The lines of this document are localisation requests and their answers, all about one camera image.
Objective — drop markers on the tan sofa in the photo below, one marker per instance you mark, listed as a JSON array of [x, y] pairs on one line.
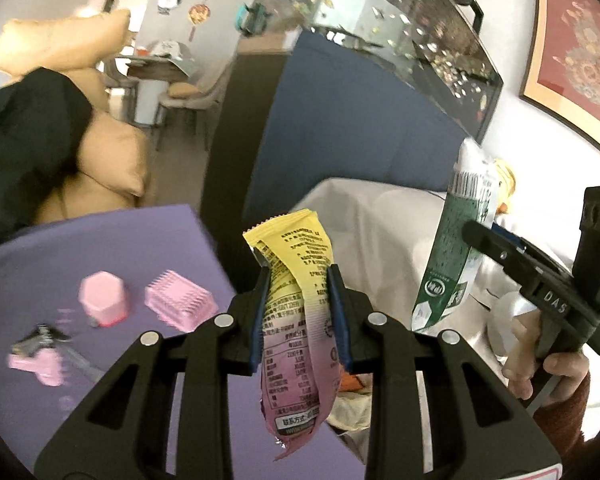
[[115, 155]]

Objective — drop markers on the purple mat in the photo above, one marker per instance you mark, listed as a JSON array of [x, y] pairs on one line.
[[130, 240]]

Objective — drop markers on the teal plastic item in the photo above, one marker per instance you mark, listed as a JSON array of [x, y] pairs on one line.
[[252, 19]]

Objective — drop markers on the round hanging wall ornament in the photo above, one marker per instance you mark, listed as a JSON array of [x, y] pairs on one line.
[[199, 13]]

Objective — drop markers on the green and white snack wrapper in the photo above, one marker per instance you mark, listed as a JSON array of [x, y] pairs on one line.
[[445, 260]]

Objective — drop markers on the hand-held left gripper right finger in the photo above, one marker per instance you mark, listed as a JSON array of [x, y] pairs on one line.
[[337, 310]]

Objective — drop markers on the pink hexagonal jar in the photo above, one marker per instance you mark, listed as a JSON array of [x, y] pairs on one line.
[[102, 300]]

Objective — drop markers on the dark blue tank cabinet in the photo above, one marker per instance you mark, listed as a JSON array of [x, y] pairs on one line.
[[330, 125]]

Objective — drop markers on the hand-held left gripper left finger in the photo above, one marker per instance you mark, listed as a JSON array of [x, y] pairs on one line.
[[260, 310]]

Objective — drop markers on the pink plastic basket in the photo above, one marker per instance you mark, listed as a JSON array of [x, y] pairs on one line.
[[180, 300]]

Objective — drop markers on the person's right hand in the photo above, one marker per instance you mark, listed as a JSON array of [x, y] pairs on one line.
[[522, 355]]

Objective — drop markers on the framed wall picture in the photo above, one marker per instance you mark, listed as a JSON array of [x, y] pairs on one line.
[[580, 60]]

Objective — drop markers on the pink plastic tag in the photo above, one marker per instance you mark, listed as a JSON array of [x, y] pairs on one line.
[[35, 367]]

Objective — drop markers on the yellow and pink snack wrapper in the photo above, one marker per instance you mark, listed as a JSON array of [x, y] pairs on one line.
[[295, 260]]

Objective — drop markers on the white trash bag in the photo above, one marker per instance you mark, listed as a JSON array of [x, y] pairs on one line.
[[380, 220]]

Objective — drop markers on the yellow duck plush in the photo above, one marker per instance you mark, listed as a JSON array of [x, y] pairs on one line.
[[505, 180]]

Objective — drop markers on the glass fish tank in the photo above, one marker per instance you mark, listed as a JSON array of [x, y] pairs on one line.
[[405, 25]]

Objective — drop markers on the dining table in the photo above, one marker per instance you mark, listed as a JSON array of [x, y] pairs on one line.
[[155, 67]]

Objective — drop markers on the black jacket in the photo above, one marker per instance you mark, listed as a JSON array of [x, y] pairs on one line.
[[25, 150]]

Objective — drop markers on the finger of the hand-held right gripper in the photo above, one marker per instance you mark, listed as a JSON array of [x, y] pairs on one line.
[[500, 247]]

